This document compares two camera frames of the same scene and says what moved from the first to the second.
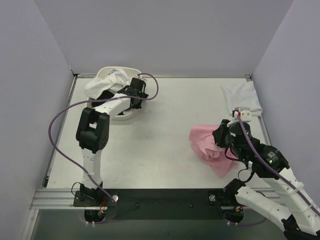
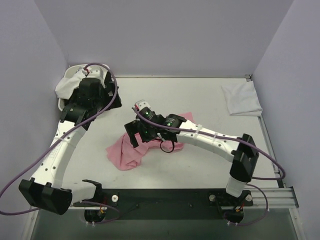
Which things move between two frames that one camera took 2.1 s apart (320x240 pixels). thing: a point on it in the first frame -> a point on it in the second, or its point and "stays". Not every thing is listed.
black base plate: (163, 204) stays
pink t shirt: (205, 148) -> (122, 156)
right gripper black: (220, 135) -> (135, 128)
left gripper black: (136, 100) -> (110, 85)
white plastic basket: (133, 73) -> (72, 69)
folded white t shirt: (242, 95) stays
